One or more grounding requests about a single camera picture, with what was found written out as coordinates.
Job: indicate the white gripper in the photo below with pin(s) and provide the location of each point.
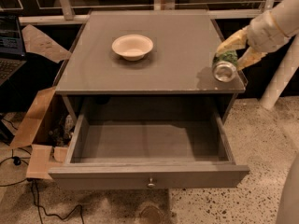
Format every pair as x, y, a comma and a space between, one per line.
265, 33

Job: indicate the green soda can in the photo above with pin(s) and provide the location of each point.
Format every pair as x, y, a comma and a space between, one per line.
224, 66

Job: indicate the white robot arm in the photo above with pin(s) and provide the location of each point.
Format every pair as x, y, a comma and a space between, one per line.
286, 14

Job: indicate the round metal drawer knob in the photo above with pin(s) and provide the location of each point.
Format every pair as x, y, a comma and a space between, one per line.
151, 183

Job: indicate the open grey top drawer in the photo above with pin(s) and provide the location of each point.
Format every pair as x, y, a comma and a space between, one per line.
125, 154

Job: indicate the white paper bowl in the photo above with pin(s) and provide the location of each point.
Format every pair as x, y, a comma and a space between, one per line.
132, 47

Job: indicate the grey wooden nightstand cabinet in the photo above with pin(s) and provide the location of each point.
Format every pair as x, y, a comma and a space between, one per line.
184, 41

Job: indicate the brown cardboard sheet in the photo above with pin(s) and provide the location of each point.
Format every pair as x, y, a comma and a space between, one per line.
37, 42

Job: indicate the brown cardboard box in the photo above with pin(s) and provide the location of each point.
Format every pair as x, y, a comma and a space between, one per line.
34, 131

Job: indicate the open laptop computer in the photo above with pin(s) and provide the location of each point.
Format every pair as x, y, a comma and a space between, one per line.
12, 49

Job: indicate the white metal railing frame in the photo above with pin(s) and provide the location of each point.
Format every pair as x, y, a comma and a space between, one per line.
155, 3

